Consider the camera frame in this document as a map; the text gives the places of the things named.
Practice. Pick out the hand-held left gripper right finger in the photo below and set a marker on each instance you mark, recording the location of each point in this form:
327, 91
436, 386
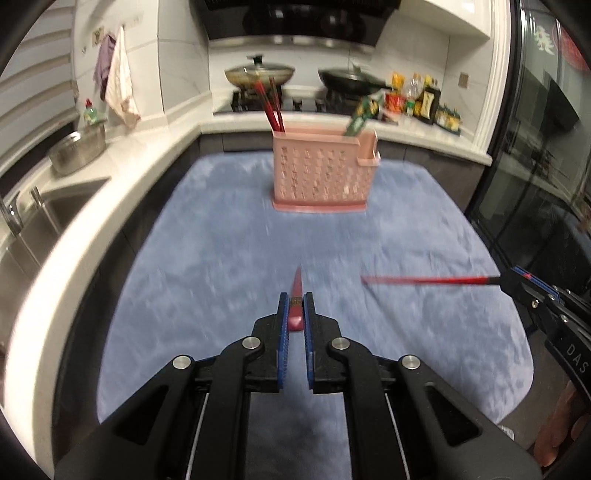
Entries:
308, 344

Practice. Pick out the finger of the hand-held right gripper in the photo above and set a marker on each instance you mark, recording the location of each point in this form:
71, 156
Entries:
535, 284
531, 307

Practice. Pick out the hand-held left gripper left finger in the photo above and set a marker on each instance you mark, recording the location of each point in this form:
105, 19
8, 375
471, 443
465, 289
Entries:
282, 344

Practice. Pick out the bright red chopstick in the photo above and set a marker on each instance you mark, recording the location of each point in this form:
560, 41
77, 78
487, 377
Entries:
296, 300
429, 279

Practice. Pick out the pink perforated chopstick holder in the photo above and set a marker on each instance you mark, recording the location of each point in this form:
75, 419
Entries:
321, 170

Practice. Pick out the maroon chopstick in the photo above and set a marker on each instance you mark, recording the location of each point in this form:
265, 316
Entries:
276, 106
268, 108

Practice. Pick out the person's right hand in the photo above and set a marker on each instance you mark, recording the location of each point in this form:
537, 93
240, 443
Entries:
554, 429

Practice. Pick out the blue fleece mat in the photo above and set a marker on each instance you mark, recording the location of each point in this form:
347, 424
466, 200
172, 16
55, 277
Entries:
231, 277

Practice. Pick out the black glass door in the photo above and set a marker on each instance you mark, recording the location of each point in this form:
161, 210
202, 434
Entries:
531, 138

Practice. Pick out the row of small jars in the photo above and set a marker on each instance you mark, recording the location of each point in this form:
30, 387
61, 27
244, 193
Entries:
449, 120

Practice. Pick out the white stone countertop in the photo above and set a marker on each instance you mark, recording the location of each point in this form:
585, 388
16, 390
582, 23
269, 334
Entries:
138, 170

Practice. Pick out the red seasoning packet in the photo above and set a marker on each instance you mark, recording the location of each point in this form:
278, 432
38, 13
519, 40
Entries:
395, 107

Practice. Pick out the clear oil bottle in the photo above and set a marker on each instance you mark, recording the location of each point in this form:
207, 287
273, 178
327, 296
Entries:
414, 86

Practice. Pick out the black gas stove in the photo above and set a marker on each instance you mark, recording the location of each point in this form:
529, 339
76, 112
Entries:
300, 101

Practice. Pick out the yellow seasoning bottle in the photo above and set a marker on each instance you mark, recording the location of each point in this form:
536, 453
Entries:
398, 82

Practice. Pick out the steel sink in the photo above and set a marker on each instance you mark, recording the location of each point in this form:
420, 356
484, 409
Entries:
41, 240

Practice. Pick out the black frying pan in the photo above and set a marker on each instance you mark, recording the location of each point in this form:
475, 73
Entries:
351, 79

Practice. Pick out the wok with glass lid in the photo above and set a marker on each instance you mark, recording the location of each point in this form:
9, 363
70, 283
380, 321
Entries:
258, 74

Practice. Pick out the metal colander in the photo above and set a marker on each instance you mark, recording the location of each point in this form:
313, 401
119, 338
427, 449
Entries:
76, 152

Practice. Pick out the green cap dish soap bottle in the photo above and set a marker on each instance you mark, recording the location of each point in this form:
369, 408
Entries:
91, 115

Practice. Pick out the white hanging cloth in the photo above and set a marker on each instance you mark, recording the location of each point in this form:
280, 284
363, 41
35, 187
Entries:
122, 87

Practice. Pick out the black range hood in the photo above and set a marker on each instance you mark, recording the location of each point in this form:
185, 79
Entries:
295, 21

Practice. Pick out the purple hanging cloth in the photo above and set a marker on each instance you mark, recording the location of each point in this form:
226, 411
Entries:
104, 69

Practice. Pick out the window blinds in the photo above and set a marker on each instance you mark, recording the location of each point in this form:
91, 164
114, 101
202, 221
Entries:
32, 92

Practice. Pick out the wall outlet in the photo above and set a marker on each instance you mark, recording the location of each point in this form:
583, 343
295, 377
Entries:
463, 80

